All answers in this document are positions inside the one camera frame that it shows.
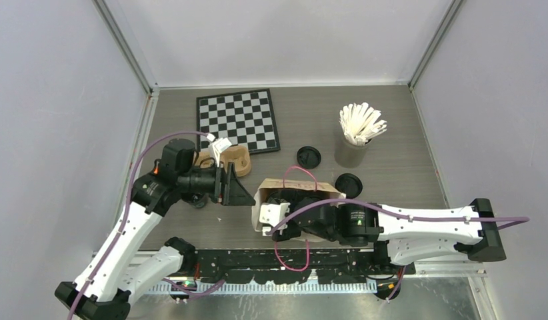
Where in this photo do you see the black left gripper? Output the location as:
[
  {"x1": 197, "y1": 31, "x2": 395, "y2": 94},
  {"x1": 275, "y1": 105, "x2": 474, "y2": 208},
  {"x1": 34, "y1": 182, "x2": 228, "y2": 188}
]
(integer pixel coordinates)
[{"x1": 178, "y1": 160, "x2": 255, "y2": 205}]

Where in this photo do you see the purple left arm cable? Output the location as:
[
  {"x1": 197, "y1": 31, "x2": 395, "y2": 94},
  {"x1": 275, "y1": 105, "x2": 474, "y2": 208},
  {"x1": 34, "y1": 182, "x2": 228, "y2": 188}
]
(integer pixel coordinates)
[{"x1": 65, "y1": 130, "x2": 215, "y2": 320}]

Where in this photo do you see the pink paper bag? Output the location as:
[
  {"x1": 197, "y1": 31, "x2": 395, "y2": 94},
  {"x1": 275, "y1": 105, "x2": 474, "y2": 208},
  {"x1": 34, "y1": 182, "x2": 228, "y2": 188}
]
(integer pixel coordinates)
[{"x1": 251, "y1": 166, "x2": 346, "y2": 272}]

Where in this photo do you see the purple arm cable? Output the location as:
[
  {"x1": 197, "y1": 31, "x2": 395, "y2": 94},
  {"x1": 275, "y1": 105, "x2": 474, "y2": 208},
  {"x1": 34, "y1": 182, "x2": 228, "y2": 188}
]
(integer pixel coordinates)
[
  {"x1": 267, "y1": 198, "x2": 531, "y2": 237},
  {"x1": 65, "y1": 130, "x2": 215, "y2": 320}
]

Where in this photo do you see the stack of black lids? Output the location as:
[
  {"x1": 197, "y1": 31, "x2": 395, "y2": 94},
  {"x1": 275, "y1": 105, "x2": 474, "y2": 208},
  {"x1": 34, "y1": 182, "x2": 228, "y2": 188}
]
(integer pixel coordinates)
[{"x1": 334, "y1": 173, "x2": 363, "y2": 199}]

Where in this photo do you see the black plastic cup lid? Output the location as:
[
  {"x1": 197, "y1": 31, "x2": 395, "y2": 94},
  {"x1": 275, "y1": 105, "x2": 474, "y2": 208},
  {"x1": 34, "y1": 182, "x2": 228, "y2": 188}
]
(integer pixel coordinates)
[{"x1": 296, "y1": 146, "x2": 322, "y2": 169}]

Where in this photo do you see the black white chessboard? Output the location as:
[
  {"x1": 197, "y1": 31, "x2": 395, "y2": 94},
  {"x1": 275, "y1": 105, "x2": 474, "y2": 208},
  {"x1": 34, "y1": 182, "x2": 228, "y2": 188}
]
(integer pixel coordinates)
[{"x1": 196, "y1": 89, "x2": 281, "y2": 154}]

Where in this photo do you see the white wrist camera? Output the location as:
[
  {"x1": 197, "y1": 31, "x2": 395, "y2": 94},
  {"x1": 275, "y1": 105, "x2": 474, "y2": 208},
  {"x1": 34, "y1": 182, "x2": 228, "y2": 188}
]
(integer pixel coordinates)
[
  {"x1": 205, "y1": 133, "x2": 232, "y2": 167},
  {"x1": 258, "y1": 203, "x2": 290, "y2": 227}
]

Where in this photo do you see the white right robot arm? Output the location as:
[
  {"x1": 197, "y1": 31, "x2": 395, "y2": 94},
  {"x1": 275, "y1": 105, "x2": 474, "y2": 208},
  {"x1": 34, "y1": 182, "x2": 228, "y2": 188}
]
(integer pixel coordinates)
[{"x1": 266, "y1": 197, "x2": 507, "y2": 274}]

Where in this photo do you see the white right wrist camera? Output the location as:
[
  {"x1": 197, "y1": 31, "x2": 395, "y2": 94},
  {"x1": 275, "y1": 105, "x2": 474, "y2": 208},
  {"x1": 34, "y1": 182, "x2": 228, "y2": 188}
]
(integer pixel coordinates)
[{"x1": 258, "y1": 203, "x2": 290, "y2": 227}]

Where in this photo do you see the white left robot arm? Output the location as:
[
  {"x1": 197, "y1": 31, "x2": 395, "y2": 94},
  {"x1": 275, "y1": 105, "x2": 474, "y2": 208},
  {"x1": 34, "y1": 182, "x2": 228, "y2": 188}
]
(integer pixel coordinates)
[{"x1": 55, "y1": 134, "x2": 255, "y2": 319}]

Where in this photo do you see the cup of white paper straws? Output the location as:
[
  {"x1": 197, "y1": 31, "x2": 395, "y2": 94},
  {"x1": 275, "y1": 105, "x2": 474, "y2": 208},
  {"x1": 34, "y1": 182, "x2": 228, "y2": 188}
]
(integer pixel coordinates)
[{"x1": 334, "y1": 102, "x2": 387, "y2": 169}]

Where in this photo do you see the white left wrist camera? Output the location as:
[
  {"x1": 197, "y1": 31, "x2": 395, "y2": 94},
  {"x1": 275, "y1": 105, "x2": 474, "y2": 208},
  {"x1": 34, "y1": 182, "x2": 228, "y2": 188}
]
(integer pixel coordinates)
[{"x1": 205, "y1": 133, "x2": 232, "y2": 167}]

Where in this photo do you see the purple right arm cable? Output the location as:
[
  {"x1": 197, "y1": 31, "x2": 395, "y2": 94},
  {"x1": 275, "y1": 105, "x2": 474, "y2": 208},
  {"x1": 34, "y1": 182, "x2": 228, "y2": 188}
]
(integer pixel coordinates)
[{"x1": 267, "y1": 198, "x2": 531, "y2": 237}]

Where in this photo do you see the brown cardboard cup carrier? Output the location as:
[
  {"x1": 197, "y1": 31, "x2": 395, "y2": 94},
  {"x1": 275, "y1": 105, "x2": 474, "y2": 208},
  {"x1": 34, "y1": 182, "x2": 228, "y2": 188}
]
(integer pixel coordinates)
[{"x1": 195, "y1": 145, "x2": 252, "y2": 177}]

